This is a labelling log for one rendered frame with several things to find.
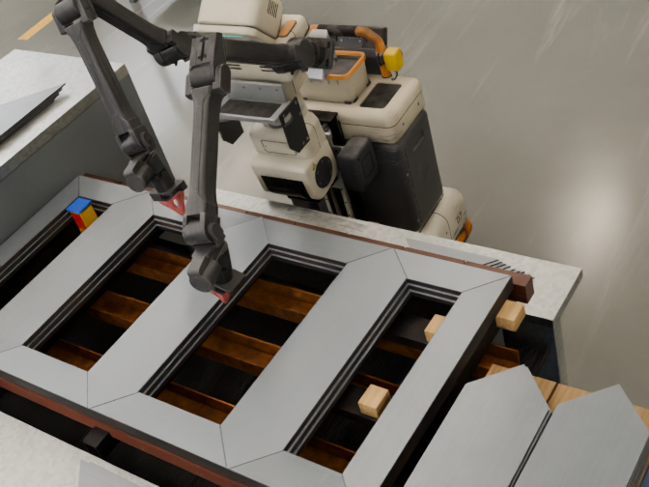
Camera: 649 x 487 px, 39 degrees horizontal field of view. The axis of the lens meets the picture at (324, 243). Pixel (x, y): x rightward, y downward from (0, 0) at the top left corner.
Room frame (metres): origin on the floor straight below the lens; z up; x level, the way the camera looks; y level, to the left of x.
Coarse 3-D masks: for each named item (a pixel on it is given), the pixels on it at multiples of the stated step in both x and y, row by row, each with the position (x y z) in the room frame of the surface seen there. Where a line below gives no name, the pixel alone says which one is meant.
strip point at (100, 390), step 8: (88, 376) 1.73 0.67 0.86; (96, 376) 1.72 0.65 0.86; (88, 384) 1.70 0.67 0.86; (96, 384) 1.70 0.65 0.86; (104, 384) 1.69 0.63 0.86; (112, 384) 1.68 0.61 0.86; (88, 392) 1.67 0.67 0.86; (96, 392) 1.67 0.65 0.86; (104, 392) 1.66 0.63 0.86; (112, 392) 1.65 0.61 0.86; (120, 392) 1.64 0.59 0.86; (128, 392) 1.63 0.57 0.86; (136, 392) 1.62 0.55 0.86; (88, 400) 1.65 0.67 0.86; (96, 400) 1.64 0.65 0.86; (104, 400) 1.63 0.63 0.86; (112, 400) 1.62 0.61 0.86; (88, 408) 1.62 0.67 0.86
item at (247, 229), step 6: (246, 222) 2.14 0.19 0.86; (252, 222) 2.14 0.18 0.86; (228, 228) 2.15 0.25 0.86; (234, 228) 2.14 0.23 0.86; (240, 228) 2.13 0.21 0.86; (246, 228) 2.12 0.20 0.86; (252, 228) 2.11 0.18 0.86; (258, 228) 2.10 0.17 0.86; (264, 228) 2.09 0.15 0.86; (240, 234) 2.10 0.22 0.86; (246, 234) 2.09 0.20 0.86; (252, 234) 2.08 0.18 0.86; (258, 234) 2.07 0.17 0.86; (264, 234) 2.07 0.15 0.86; (258, 240) 2.05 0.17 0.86; (264, 240) 2.04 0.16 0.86
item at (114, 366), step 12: (108, 360) 1.76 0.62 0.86; (120, 360) 1.75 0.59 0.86; (132, 360) 1.74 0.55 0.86; (96, 372) 1.74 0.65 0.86; (108, 372) 1.72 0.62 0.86; (120, 372) 1.71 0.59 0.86; (132, 372) 1.69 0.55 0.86; (144, 372) 1.68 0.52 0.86; (120, 384) 1.67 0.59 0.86; (132, 384) 1.65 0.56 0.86; (144, 384) 1.64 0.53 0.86
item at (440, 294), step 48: (48, 240) 2.43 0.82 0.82; (144, 240) 2.27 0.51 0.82; (96, 288) 2.11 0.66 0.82; (240, 288) 1.91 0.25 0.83; (432, 288) 1.66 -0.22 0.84; (48, 336) 1.97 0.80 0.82; (192, 336) 1.77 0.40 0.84; (480, 336) 1.47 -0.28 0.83; (336, 384) 1.46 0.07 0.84; (240, 480) 1.29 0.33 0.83; (384, 480) 1.16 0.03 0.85
